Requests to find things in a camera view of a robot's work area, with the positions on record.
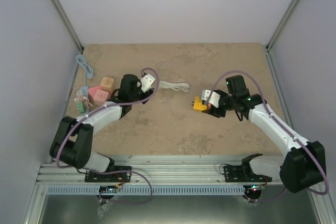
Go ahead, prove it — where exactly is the yellow cube socket adapter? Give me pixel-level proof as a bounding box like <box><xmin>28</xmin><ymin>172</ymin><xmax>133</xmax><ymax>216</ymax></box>
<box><xmin>192</xmin><ymin>96</ymin><xmax>208</xmax><ymax>113</ymax></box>

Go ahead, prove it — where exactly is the white power cable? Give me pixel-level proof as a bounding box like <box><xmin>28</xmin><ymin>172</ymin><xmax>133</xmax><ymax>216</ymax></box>
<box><xmin>158</xmin><ymin>80</ymin><xmax>191</xmax><ymax>93</ymax></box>

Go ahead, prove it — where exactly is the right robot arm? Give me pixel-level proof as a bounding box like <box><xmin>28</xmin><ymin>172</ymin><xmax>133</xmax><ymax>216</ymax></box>
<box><xmin>196</xmin><ymin>75</ymin><xmax>329</xmax><ymax>194</ymax></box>

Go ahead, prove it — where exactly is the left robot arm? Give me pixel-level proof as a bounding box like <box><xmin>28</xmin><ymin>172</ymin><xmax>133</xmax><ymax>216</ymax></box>
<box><xmin>49</xmin><ymin>73</ymin><xmax>156</xmax><ymax>182</ymax></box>

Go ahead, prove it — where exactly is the pink cube socket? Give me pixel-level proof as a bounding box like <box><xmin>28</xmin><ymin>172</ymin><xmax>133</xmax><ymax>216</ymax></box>
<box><xmin>93</xmin><ymin>89</ymin><xmax>110</xmax><ymax>106</ymax></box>

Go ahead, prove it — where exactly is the pink socket base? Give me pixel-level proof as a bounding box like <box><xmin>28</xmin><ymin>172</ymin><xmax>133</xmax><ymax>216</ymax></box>
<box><xmin>89</xmin><ymin>86</ymin><xmax>102</xmax><ymax>103</ymax></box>

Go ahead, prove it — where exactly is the green plug adapter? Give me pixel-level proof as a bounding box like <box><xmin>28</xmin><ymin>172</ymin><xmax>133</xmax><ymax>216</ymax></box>
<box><xmin>77</xmin><ymin>102</ymin><xmax>86</xmax><ymax>114</ymax></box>

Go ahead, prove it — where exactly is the light blue power strip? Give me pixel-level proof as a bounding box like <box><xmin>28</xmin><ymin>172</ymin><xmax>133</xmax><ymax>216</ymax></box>
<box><xmin>80</xmin><ymin>86</ymin><xmax>91</xmax><ymax>114</ymax></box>

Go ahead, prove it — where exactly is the white charger with ribbon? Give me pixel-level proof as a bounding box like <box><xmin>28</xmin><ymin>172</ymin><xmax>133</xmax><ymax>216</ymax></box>
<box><xmin>74</xmin><ymin>90</ymin><xmax>85</xmax><ymax>102</ymax></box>

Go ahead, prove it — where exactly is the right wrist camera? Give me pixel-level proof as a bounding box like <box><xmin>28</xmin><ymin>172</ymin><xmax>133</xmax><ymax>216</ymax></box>
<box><xmin>201</xmin><ymin>90</ymin><xmax>221</xmax><ymax>108</ymax></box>

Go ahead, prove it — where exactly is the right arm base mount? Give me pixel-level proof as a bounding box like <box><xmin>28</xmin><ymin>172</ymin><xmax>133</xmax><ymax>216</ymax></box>
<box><xmin>222</xmin><ymin>165</ymin><xmax>266</xmax><ymax>183</ymax></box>

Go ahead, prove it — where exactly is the light blue coiled cable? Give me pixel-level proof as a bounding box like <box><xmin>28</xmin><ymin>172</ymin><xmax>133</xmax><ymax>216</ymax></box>
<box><xmin>75</xmin><ymin>54</ymin><xmax>95</xmax><ymax>88</ymax></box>

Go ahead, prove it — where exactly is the aluminium rail frame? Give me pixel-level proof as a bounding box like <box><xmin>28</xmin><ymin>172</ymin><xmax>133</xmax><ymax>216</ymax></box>
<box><xmin>36</xmin><ymin>155</ymin><xmax>289</xmax><ymax>186</ymax></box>

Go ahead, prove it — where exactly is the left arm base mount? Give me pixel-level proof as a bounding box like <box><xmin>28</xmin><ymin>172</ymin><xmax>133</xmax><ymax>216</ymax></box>
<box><xmin>85</xmin><ymin>165</ymin><xmax>132</xmax><ymax>183</ymax></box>

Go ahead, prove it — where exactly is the light blue cable duct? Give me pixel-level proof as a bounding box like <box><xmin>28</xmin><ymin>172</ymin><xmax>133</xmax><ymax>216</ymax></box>
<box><xmin>47</xmin><ymin>185</ymin><xmax>245</xmax><ymax>196</ymax></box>

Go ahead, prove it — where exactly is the left aluminium corner post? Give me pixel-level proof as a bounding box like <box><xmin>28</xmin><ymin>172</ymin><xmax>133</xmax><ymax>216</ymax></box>
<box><xmin>51</xmin><ymin>0</ymin><xmax>84</xmax><ymax>54</ymax></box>

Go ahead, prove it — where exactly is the aluminium corner post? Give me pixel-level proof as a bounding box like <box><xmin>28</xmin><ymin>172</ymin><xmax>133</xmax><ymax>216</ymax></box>
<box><xmin>51</xmin><ymin>0</ymin><xmax>84</xmax><ymax>54</ymax></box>
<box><xmin>265</xmin><ymin>0</ymin><xmax>317</xmax><ymax>51</ymax></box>

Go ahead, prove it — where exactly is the right aluminium corner post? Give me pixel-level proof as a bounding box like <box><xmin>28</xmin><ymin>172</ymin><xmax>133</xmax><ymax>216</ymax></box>
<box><xmin>265</xmin><ymin>0</ymin><xmax>317</xmax><ymax>51</ymax></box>

